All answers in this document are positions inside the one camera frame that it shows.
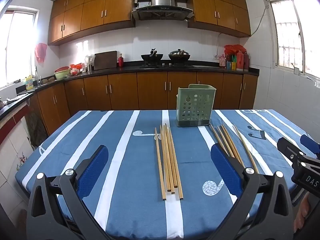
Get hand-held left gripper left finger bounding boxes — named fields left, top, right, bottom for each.
left=26, top=144, right=110, bottom=240

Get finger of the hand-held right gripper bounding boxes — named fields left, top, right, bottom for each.
left=299, top=134, right=320, bottom=158
left=277, top=137, right=308, bottom=170

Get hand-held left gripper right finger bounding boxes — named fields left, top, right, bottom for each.
left=210, top=143, right=295, bottom=240

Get wooden chopstick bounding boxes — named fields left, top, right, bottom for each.
left=209, top=124, right=222, bottom=145
left=222, top=124, right=246, bottom=168
left=233, top=125, right=260, bottom=174
left=216, top=126, right=238, bottom=159
left=219, top=124, right=242, bottom=163

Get green perforated utensil holder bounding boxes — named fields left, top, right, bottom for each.
left=175, top=84, right=217, bottom=128

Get group of wooden chopsticks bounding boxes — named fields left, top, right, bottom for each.
left=154, top=124, right=184, bottom=202

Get person's right hand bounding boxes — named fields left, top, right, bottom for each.
left=293, top=192, right=313, bottom=233

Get blue striped tablecloth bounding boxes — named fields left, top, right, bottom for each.
left=15, top=109, right=320, bottom=240

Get wooden lower kitchen cabinets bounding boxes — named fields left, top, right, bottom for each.
left=29, top=70, right=258, bottom=135

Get green basin with red lid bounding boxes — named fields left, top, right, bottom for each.
left=54, top=66, right=71, bottom=80

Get black kitchen countertop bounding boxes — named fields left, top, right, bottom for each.
left=0, top=60, right=260, bottom=122

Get colourful seasoning box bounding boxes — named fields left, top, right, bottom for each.
left=226, top=55, right=237, bottom=70

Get red bags on counter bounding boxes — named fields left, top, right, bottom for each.
left=69, top=63, right=85, bottom=75

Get grey rag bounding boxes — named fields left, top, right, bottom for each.
left=6, top=93, right=33, bottom=103

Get clear glass jar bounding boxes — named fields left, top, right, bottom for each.
left=84, top=54, right=96, bottom=71

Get barred window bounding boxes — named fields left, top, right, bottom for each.
left=262, top=0, right=320, bottom=82

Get metal faucet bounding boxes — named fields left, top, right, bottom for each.
left=34, top=66, right=42, bottom=87

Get dark wooden cutting board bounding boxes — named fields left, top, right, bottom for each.
left=93, top=51, right=118, bottom=70

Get red bag over bottles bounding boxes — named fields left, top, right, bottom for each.
left=224, top=44, right=247, bottom=54

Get black gas stove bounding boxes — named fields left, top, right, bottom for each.
left=139, top=62, right=195, bottom=69

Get wok with lid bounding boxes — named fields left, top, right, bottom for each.
left=168, top=49, right=191, bottom=61

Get black open wok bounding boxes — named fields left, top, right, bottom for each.
left=141, top=48, right=164, bottom=61

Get red hanging plastic bag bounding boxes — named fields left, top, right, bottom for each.
left=34, top=43, right=48, bottom=63

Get window beside sink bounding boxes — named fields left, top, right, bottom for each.
left=0, top=10, right=40, bottom=88

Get wooden upper wall cabinets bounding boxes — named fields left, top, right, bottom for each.
left=47, top=0, right=251, bottom=46

